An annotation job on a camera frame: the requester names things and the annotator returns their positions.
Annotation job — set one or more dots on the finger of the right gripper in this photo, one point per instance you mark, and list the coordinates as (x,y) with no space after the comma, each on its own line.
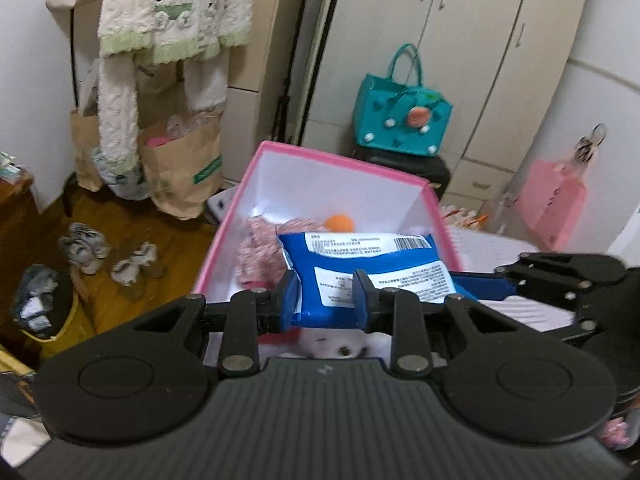
(576,333)
(483,286)

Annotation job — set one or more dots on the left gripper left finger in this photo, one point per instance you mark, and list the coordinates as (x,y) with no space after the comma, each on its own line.
(254,313)

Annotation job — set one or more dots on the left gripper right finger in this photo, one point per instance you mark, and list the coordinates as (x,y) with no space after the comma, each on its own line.
(398,313)

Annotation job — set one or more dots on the pink floral fabric bow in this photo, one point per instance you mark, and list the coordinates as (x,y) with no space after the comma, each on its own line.
(259,259)

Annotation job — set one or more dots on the white fluffy cat plush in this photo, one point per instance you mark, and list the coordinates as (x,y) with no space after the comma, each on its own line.
(316,343)

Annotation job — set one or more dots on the orange plush ball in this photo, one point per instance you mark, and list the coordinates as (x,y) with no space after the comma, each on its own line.
(340,223)

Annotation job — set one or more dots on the striped table cloth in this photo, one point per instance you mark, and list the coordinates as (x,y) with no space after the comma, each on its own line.
(480,252)

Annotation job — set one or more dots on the pink paper bag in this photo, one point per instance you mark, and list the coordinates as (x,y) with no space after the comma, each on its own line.
(551,202)

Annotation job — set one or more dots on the colourful gift bag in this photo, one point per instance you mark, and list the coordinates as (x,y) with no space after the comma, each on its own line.
(462,218)

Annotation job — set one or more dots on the pink storage box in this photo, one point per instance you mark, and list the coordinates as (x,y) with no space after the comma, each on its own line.
(399,238)

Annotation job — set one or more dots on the black suitcase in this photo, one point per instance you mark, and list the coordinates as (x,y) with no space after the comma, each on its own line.
(430,168)

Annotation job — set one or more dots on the brown paper bag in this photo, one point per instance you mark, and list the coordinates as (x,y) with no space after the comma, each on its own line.
(182,162)

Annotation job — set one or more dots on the teal felt handbag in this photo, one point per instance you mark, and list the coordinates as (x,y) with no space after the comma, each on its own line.
(402,118)

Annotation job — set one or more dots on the cream fleece pajama pants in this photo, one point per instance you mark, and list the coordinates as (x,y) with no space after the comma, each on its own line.
(133,96)

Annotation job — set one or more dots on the wooden nightstand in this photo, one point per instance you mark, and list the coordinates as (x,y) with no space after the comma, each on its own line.
(19,222)

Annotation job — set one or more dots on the beige wardrobe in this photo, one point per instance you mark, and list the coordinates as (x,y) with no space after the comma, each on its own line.
(498,62)

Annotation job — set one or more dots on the cream fleece pajama jacket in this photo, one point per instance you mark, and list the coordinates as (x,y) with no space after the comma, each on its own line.
(167,31)

